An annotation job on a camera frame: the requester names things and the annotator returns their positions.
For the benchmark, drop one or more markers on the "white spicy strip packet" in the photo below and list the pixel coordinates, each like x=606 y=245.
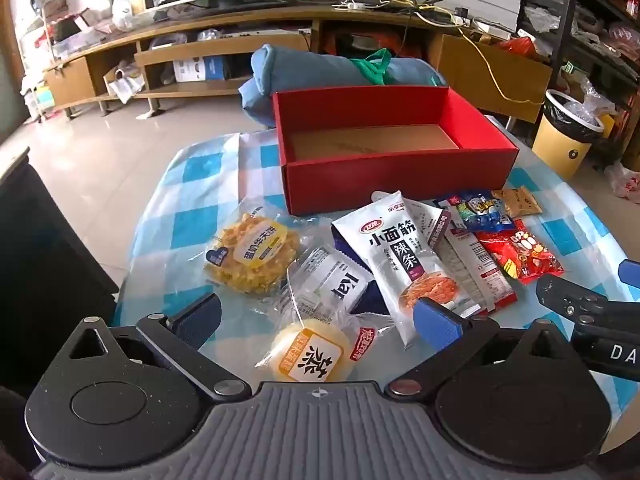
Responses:
x=400 y=255

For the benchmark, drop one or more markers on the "white packet red stripe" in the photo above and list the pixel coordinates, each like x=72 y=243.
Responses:
x=475 y=270

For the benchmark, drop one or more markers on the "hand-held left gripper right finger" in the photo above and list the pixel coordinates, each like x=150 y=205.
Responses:
x=437 y=322

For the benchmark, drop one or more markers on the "white power strip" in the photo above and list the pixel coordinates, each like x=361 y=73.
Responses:
x=350 y=6

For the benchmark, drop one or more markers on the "red cardboard box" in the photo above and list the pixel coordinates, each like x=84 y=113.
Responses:
x=350 y=180

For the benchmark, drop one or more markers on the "rolled blue blanket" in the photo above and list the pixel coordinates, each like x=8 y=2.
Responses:
x=300 y=67

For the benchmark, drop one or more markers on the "round yellow cake packet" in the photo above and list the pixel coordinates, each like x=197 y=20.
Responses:
x=310 y=355

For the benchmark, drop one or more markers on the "yellow trash bin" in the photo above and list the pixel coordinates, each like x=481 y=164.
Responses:
x=555 y=150

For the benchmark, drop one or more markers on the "small tan snack packet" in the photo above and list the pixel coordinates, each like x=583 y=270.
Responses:
x=520 y=201

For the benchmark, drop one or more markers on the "white set-top box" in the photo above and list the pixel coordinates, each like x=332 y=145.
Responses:
x=265 y=34

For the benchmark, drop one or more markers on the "orange plastic bag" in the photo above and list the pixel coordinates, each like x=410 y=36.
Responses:
x=407 y=42

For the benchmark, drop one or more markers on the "small grey white packet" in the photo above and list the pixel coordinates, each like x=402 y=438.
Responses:
x=427 y=220

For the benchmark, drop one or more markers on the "clear bread packet white label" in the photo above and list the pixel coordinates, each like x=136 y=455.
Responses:
x=325 y=280

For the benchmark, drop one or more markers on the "blue white checkered tablecloth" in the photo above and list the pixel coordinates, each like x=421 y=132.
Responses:
x=200 y=170

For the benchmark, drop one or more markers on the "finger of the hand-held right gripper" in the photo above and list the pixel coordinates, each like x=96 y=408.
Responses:
x=565 y=297
x=631 y=272

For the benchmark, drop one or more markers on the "blue snack packet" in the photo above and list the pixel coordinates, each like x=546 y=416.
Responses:
x=480 y=212

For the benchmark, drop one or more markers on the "white plastic bag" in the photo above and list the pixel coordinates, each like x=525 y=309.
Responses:
x=625 y=180

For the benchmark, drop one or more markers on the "wooden tv stand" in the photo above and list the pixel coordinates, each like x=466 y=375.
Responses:
x=250 y=22

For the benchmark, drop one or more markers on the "red snack packet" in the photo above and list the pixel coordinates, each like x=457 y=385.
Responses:
x=525 y=255

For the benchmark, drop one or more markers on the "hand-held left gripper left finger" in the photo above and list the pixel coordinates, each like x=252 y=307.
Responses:
x=200 y=317

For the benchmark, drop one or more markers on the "red plastic bag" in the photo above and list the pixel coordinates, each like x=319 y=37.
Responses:
x=517 y=46

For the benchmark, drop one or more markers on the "blue white box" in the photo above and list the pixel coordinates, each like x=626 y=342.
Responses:
x=197 y=69

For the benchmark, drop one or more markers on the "yellow waffle snack packet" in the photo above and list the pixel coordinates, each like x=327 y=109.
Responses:
x=255 y=255

